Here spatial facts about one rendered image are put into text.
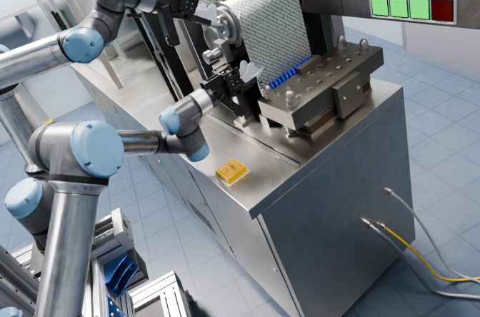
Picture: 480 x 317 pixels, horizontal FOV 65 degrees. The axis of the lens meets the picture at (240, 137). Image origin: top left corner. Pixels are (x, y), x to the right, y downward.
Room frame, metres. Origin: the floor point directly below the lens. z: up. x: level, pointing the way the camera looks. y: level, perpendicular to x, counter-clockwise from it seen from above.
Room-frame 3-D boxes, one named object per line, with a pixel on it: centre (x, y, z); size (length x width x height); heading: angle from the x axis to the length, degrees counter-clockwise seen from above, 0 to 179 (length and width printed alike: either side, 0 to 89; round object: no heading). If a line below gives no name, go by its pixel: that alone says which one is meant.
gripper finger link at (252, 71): (1.06, -0.11, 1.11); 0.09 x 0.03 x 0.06; 112
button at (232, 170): (0.89, 0.06, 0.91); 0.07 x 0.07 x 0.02; 24
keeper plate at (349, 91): (0.95, -0.36, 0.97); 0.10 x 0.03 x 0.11; 114
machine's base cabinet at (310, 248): (2.01, 0.24, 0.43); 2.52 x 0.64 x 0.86; 24
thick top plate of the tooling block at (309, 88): (1.03, -0.31, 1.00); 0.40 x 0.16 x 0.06; 114
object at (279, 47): (1.12, -0.23, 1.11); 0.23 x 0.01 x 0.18; 114
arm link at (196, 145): (0.98, 0.15, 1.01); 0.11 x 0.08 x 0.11; 54
